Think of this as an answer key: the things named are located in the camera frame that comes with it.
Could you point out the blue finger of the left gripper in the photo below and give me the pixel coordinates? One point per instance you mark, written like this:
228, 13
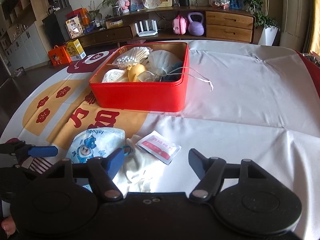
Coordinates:
42, 151

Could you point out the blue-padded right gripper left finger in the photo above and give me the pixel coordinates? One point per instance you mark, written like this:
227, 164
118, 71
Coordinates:
101, 174

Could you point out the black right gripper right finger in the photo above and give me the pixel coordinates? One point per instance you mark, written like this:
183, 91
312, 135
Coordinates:
210, 173

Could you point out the cartoon print face mask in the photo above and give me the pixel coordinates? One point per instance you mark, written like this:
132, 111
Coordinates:
97, 142

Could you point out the cream white cloth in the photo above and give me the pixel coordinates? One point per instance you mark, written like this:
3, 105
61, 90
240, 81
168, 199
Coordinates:
136, 167

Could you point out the pink white sachet packet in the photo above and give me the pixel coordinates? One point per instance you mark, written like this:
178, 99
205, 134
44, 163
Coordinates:
159, 146

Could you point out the cotton swab bag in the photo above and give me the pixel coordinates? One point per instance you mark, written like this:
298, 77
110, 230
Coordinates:
132, 57

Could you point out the white speckled soft pad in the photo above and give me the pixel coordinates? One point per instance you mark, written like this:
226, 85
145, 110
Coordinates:
115, 75

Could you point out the yellow soft toy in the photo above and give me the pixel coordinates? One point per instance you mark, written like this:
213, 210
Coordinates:
134, 71

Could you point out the person's left hand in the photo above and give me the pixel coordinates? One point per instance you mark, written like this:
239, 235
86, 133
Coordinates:
8, 227

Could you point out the printed white tablecloth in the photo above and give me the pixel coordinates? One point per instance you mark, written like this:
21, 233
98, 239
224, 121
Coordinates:
243, 101

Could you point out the red metal tin box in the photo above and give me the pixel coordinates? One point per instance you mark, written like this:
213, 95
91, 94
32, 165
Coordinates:
144, 96

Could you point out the orange gift bag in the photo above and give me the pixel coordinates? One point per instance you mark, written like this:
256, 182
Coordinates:
59, 56

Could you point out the blue fabric piece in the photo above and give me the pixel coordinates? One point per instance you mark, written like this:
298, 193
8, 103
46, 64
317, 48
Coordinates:
172, 76

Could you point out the yellow carton box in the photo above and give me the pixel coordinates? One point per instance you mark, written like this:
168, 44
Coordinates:
75, 50

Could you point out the black mini fridge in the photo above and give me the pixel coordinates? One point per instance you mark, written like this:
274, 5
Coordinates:
56, 29

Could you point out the cream snack box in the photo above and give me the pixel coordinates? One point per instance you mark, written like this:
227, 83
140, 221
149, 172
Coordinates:
74, 27

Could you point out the white wifi router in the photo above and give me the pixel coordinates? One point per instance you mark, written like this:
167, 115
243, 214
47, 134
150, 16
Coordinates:
146, 28

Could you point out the purple kettlebell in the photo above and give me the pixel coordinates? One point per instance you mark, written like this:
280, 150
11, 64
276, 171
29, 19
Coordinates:
195, 28

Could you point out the white square planter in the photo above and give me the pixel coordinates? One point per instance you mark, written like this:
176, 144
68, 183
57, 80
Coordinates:
268, 36

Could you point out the wooden TV console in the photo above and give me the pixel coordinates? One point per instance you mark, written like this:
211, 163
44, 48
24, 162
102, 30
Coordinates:
222, 25

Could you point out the coffee machine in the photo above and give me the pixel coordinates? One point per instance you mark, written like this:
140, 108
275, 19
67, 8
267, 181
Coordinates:
58, 4

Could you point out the small potted green plant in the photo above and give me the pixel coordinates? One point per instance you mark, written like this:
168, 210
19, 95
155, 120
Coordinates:
114, 4

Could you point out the yellow curtain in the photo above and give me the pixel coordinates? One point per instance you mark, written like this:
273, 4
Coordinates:
313, 44

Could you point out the tall green potted tree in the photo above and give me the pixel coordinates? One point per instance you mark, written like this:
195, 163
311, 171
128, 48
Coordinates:
255, 7

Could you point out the wooden wall cabinet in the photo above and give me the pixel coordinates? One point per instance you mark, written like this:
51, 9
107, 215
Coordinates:
24, 43

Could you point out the white drawstring pouch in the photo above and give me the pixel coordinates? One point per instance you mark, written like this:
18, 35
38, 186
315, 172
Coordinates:
158, 65

